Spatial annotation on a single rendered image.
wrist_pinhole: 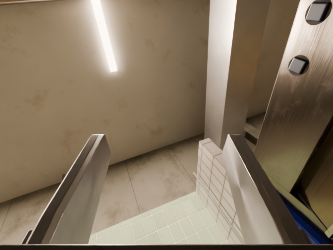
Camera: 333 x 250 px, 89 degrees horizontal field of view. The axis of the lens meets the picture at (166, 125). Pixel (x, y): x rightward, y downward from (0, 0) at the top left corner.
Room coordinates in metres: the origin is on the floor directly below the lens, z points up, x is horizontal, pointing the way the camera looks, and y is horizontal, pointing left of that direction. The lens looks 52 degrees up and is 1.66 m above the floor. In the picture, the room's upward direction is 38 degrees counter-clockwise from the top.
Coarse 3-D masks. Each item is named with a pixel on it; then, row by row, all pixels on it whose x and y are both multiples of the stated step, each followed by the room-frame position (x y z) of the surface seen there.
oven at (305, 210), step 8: (288, 40) 0.38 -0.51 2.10; (280, 64) 0.45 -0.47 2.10; (256, 144) 0.79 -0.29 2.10; (280, 192) 0.92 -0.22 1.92; (288, 192) 0.89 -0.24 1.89; (296, 192) 0.90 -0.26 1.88; (288, 200) 0.92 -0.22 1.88; (296, 200) 0.89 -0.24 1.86; (296, 208) 0.93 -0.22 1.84; (304, 208) 0.90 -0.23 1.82; (304, 216) 0.93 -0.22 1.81; (312, 216) 0.90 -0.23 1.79; (312, 224) 0.93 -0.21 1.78; (320, 224) 0.90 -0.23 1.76; (320, 232) 0.93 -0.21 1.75; (328, 240) 0.94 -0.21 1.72
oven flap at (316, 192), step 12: (324, 144) 0.67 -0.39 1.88; (324, 156) 0.70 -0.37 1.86; (312, 168) 0.77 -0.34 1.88; (324, 168) 0.73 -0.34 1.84; (312, 180) 0.80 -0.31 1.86; (324, 180) 0.76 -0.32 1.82; (300, 192) 0.89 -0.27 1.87; (312, 192) 0.83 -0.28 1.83; (324, 192) 0.79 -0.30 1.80; (312, 204) 0.87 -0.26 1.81; (324, 204) 0.82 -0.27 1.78; (324, 216) 0.85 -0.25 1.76
